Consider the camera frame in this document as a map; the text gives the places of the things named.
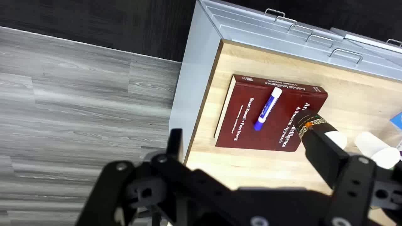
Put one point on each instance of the plain white paper cup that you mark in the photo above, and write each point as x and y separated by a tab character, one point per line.
368	142
387	158

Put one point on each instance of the dark red hardcover book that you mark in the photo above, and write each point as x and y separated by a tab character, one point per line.
251	113

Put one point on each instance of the blue marker with white cap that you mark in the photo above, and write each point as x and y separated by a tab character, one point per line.
266	109

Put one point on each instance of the small blue box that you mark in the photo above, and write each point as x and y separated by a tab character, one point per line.
397	120

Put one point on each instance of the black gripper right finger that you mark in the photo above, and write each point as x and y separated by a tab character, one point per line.
355	188

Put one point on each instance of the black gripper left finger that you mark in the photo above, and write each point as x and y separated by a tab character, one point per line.
138	196

